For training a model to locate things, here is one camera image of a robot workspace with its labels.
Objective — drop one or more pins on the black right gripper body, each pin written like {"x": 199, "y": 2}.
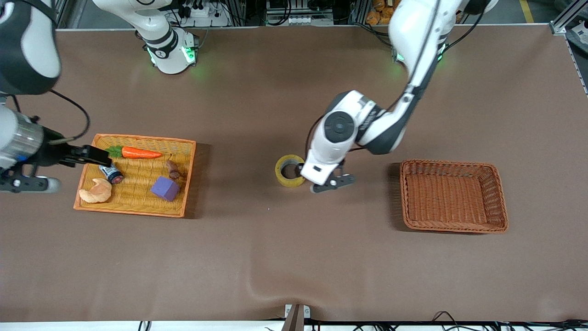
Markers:
{"x": 49, "y": 149}

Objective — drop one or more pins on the yellow clear tape roll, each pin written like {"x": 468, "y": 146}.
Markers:
{"x": 278, "y": 171}

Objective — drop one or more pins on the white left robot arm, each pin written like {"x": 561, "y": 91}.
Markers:
{"x": 413, "y": 37}

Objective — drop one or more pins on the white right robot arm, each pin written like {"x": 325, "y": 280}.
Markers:
{"x": 170, "y": 55}

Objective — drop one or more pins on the small jar blue white label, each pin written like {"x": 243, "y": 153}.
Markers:
{"x": 112, "y": 175}

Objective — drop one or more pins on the toy croissant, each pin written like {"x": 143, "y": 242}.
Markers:
{"x": 96, "y": 193}

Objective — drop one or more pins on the orange toy carrot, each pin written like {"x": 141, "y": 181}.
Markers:
{"x": 140, "y": 152}

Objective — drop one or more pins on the yellow wicker tray orange rim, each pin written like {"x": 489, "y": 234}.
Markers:
{"x": 138, "y": 202}

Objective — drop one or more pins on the purple foam cube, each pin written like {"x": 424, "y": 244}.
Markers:
{"x": 164, "y": 188}

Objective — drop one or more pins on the brown toy root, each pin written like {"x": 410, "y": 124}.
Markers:
{"x": 173, "y": 170}

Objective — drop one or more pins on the brown table cover sheet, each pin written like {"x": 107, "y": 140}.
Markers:
{"x": 229, "y": 253}

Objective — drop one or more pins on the brown wicker basket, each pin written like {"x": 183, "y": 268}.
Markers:
{"x": 450, "y": 197}

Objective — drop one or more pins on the small white socket strip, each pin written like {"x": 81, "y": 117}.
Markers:
{"x": 298, "y": 20}

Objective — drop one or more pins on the pile of orange toy breads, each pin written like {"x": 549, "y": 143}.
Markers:
{"x": 374, "y": 16}

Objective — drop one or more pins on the white power strip with plugs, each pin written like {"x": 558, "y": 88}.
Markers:
{"x": 204, "y": 19}

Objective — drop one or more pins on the aluminium frame profile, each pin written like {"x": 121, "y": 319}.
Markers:
{"x": 565, "y": 18}
{"x": 64, "y": 11}

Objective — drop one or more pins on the metal table clamp bracket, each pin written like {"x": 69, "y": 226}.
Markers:
{"x": 296, "y": 317}

